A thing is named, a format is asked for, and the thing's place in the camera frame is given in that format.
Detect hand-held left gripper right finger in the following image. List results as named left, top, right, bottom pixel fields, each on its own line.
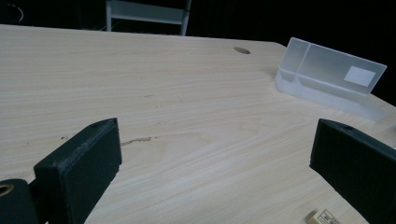
left=309, top=118, right=396, bottom=224

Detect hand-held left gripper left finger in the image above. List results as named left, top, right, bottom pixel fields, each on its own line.
left=33, top=118, right=122, bottom=224

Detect small beige eraser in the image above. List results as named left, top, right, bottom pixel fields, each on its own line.
left=304, top=208, right=343, bottom=224

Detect clear plastic bag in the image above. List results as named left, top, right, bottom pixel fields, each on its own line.
left=275, top=36, right=388, bottom=121

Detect white metal desk frame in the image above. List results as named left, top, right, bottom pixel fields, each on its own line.
left=105, top=0, right=192, bottom=36

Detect thin cable in dark background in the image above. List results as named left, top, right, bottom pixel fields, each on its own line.
left=6, top=3, right=25, bottom=23

